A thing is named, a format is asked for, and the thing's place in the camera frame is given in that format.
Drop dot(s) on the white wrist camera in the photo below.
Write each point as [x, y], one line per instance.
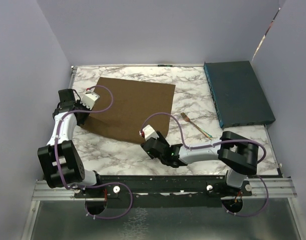
[89, 99]
[148, 132]

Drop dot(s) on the green black marker pen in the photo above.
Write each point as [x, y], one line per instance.
[165, 65]

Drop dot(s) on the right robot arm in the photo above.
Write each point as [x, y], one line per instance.
[238, 153]

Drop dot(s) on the dark teal flat box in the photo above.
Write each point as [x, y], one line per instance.
[237, 95]

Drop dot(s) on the copper iridescent fork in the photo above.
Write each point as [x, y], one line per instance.
[187, 119]

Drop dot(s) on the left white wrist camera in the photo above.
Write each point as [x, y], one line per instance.
[89, 99]

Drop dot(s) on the brown cloth napkin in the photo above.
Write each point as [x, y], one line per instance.
[124, 105]

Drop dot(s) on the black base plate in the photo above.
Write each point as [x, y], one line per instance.
[143, 191]

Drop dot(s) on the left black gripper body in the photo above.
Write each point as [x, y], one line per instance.
[82, 117]

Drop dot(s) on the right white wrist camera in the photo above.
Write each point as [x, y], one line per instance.
[148, 132]

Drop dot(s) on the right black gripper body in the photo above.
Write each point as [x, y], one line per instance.
[161, 139]

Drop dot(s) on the aluminium rail frame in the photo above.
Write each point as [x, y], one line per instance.
[272, 187]

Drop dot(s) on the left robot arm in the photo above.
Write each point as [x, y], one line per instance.
[61, 141]

